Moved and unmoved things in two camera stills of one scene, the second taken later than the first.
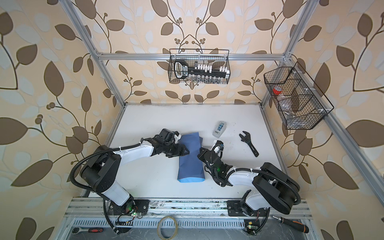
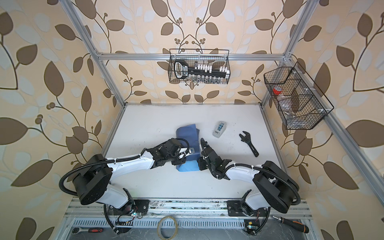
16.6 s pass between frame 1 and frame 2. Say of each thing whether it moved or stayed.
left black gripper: moved
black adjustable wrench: stayed
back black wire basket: stayed
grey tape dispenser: stayed
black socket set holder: stayed
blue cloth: moved
